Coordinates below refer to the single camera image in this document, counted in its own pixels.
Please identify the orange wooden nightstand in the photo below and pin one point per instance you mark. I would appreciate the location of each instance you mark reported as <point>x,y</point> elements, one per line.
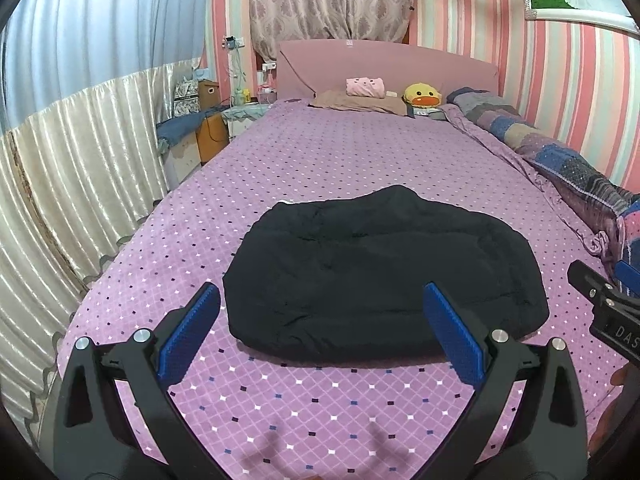
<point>212,137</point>

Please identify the black padded winter coat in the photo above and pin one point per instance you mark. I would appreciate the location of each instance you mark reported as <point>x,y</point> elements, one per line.
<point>341,281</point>

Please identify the grey patterned storage box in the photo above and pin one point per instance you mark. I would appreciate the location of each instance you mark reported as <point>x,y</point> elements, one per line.
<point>186,99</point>

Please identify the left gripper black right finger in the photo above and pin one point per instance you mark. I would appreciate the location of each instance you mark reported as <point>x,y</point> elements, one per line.
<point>548,435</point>

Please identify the brown cardboard box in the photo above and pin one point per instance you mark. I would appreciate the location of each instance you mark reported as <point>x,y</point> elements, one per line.
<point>208,94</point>

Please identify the pink padded headboard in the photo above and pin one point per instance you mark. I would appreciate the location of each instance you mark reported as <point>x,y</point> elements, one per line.
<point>306,68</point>

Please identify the light blue sheer curtain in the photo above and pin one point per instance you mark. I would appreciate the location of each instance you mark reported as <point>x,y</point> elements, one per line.
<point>51,49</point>

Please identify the cream pleated curtain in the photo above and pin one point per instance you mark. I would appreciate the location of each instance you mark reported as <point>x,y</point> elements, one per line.
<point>77,179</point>

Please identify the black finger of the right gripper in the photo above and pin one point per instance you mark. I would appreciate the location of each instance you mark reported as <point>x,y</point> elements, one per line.
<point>629,278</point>

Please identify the yellow duck plush toy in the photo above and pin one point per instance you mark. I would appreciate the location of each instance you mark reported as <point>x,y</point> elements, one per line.
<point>420,95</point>

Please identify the blue cloth on nightstand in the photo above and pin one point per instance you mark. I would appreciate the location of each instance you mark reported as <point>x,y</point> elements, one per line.
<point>170,132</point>

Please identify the patchwork folded quilt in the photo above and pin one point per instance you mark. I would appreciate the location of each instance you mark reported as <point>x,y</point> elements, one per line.
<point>611,212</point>

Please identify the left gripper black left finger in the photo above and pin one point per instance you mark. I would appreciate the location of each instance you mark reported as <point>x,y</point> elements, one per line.
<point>93,438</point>

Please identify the floral grey window curtain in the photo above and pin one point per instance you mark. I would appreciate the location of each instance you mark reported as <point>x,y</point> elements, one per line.
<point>274,21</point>

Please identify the brown flat pillow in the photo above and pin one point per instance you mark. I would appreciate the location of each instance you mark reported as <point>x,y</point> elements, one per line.
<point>340,100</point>

